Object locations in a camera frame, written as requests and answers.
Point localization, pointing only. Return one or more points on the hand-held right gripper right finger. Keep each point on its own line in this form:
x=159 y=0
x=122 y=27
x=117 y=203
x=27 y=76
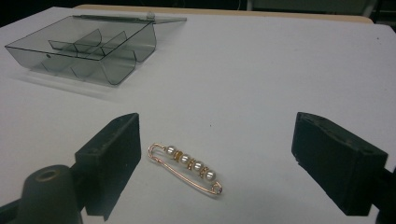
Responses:
x=336 y=165

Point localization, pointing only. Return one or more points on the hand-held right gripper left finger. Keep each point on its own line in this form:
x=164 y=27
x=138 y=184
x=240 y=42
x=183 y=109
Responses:
x=109 y=161

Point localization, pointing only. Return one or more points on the gold pearl brooch pin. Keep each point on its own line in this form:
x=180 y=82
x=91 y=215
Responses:
x=190 y=166

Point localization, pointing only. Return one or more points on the clear grey compartment box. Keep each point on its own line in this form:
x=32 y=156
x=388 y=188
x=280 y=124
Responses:
x=87 y=49

